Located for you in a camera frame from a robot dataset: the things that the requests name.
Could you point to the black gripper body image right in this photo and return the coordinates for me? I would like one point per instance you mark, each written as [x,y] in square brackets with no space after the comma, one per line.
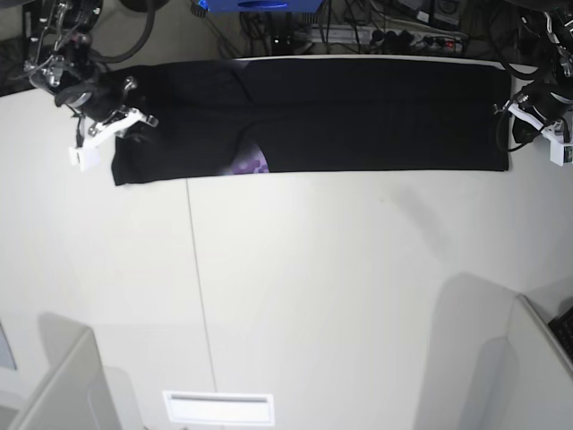
[547,102]

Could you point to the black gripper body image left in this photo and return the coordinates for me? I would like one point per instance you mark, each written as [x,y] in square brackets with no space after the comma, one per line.
[97,100]

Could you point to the black T-shirt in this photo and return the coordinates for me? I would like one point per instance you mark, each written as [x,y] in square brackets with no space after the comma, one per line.
[290,115]

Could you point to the black cabinet edge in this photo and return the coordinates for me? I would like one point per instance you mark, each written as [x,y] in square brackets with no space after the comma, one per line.
[31,14]

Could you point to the blue box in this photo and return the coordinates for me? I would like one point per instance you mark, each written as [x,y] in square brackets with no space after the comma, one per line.
[261,6]

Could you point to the white power strip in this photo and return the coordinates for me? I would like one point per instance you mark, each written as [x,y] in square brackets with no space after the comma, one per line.
[388,39]

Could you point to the black keyboard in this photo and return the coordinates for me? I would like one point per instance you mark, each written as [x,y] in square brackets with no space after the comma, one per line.
[562,329]

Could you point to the white partition panel right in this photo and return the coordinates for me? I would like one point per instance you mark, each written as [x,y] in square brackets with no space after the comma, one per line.
[542,398]

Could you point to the white partition panel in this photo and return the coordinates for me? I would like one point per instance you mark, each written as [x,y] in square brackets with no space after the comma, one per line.
[73,394]
[542,398]

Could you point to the white partition panel left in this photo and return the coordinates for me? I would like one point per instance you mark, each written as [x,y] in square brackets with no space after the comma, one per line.
[73,394]

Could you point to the white table slot plate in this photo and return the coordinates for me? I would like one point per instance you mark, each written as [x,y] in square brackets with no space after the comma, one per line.
[220,409]

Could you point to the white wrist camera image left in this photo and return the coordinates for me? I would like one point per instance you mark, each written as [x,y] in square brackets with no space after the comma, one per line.
[90,135]

